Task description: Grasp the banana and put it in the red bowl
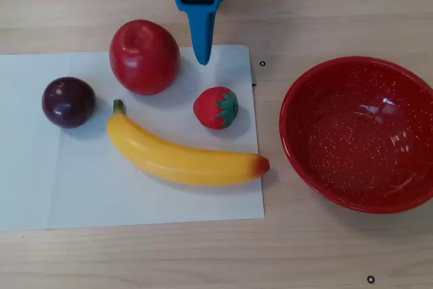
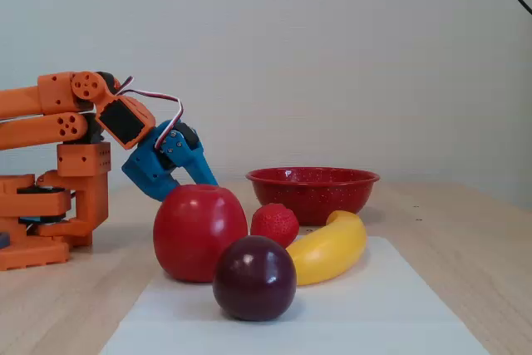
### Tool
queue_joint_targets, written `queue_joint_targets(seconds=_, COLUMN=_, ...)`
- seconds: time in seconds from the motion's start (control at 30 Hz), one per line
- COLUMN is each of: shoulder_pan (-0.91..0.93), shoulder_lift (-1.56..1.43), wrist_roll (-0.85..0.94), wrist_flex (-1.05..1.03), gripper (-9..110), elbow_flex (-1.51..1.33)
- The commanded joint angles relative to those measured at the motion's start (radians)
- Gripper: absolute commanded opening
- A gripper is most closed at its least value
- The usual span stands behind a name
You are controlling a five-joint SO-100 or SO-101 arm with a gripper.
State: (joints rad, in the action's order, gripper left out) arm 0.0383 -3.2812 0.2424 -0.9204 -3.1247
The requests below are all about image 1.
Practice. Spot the yellow toy banana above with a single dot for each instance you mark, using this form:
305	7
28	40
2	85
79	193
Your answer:
176	163

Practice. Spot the red speckled bowl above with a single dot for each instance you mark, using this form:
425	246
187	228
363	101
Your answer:
355	167

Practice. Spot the red toy apple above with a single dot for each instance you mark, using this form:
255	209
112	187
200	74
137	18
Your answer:
145	62

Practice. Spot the red toy strawberry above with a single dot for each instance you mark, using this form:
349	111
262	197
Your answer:
209	108

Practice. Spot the dark purple toy plum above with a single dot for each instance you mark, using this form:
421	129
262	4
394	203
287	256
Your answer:
67	104

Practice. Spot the white paper sheet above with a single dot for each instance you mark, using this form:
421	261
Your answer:
101	201

